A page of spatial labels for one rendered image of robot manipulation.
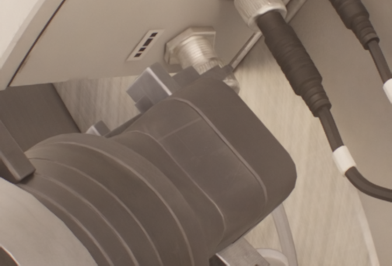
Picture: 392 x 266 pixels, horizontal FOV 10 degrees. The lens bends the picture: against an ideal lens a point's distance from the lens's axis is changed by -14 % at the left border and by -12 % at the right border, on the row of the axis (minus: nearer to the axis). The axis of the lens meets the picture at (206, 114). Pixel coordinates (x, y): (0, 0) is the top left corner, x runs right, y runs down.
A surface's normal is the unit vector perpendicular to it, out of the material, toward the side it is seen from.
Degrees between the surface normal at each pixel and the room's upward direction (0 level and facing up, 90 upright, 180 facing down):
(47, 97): 35
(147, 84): 98
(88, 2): 133
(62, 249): 44
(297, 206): 90
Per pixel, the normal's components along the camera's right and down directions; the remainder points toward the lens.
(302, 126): -0.74, 0.05
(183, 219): 0.81, -0.35
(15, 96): 0.44, -0.72
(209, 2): 0.44, 0.78
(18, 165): 0.64, -0.62
